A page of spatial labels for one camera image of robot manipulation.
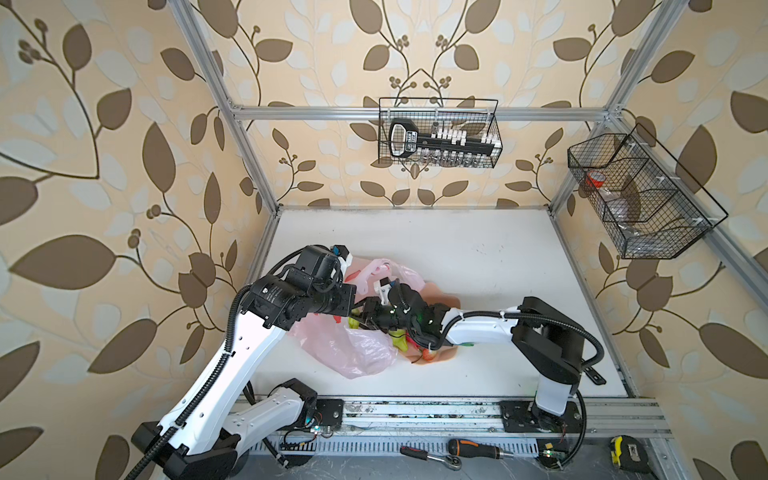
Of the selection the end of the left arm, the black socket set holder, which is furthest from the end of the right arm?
the black socket set holder

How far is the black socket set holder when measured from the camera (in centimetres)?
83

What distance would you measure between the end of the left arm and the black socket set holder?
463mm

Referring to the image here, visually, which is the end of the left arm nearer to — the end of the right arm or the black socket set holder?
the end of the right arm

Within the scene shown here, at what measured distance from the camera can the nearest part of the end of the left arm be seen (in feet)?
2.36
